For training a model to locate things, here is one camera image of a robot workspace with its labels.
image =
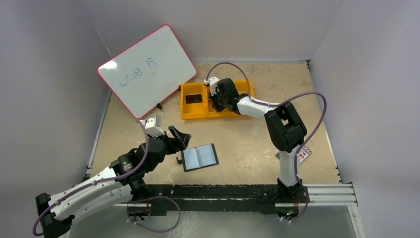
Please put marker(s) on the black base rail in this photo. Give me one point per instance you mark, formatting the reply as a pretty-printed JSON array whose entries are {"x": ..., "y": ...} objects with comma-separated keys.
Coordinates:
[{"x": 266, "y": 199}]

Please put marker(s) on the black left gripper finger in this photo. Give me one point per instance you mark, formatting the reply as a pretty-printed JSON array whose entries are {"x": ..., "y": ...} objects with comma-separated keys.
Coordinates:
[
  {"x": 181, "y": 140},
  {"x": 175, "y": 133}
]

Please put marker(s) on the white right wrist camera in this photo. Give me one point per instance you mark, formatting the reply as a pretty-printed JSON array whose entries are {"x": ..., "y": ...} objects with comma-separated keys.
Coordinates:
[{"x": 212, "y": 84}]

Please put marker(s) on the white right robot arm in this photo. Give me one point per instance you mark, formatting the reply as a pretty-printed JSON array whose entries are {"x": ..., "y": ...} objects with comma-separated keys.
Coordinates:
[{"x": 286, "y": 128}]

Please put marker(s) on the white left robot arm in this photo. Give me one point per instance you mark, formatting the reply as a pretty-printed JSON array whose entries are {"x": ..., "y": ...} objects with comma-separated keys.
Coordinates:
[{"x": 121, "y": 182}]

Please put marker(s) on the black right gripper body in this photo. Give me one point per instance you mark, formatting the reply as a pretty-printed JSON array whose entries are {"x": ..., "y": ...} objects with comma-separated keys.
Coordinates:
[{"x": 216, "y": 101}]

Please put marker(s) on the black leather card holder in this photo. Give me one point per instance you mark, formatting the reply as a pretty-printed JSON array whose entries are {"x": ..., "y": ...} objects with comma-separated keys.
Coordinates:
[{"x": 198, "y": 157}]

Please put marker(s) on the pack of coloured markers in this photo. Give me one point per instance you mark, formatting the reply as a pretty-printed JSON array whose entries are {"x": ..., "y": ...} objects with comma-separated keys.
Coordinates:
[{"x": 304, "y": 153}]

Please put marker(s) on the pink framed whiteboard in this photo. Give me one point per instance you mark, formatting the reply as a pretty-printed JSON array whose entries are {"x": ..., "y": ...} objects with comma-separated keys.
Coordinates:
[{"x": 146, "y": 73}]

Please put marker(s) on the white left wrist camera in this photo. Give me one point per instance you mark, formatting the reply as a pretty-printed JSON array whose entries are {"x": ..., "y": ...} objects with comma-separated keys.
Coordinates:
[{"x": 153, "y": 124}]

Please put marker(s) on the aluminium frame rail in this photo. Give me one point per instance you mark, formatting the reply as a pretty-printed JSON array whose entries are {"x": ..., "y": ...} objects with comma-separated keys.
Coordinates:
[{"x": 319, "y": 195}]

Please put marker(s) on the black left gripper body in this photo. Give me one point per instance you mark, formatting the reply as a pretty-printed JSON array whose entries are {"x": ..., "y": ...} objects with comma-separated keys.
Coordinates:
[{"x": 169, "y": 148}]

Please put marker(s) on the yellow three-compartment tray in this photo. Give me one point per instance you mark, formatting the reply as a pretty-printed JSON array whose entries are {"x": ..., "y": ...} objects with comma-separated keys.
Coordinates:
[{"x": 202, "y": 110}]

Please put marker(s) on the black card in tray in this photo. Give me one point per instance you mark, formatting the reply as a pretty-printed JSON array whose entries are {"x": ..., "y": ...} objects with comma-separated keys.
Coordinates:
[{"x": 195, "y": 98}]

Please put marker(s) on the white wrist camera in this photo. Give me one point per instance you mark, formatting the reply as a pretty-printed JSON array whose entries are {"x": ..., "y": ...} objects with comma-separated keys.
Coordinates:
[
  {"x": 153, "y": 124},
  {"x": 212, "y": 84}
]

